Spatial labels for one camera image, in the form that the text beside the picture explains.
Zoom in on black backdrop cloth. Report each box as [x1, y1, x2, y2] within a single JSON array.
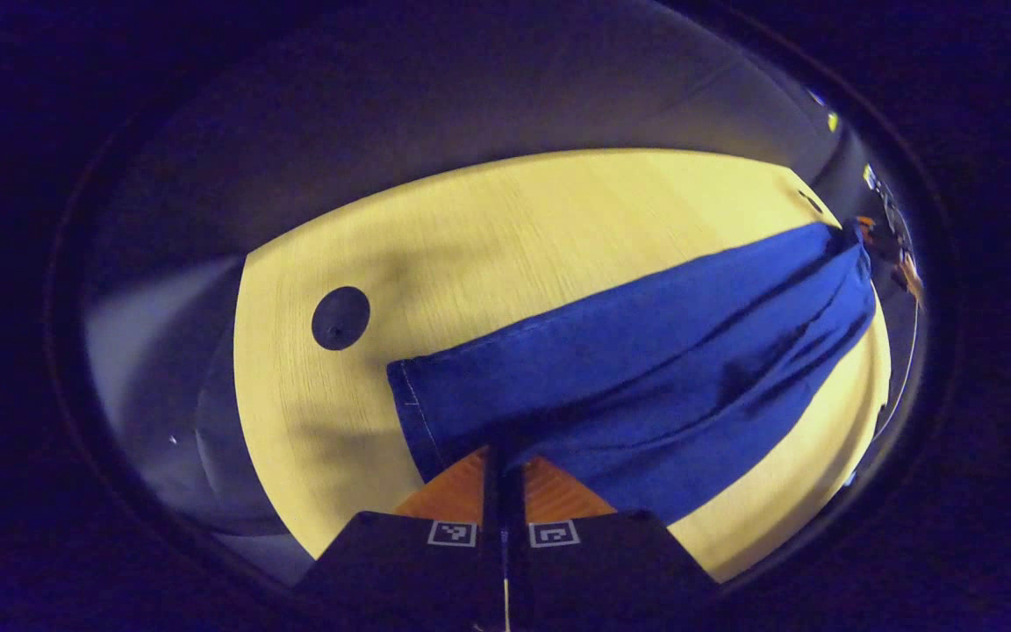
[[84, 0, 866, 352]]

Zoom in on blue jeans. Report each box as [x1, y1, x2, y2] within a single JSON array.
[[387, 221, 878, 526]]

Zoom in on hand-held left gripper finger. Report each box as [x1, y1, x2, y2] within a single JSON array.
[[505, 453, 722, 632], [295, 444, 507, 632]]

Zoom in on black round desk grommet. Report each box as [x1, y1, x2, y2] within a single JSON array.
[[312, 286, 371, 352]]

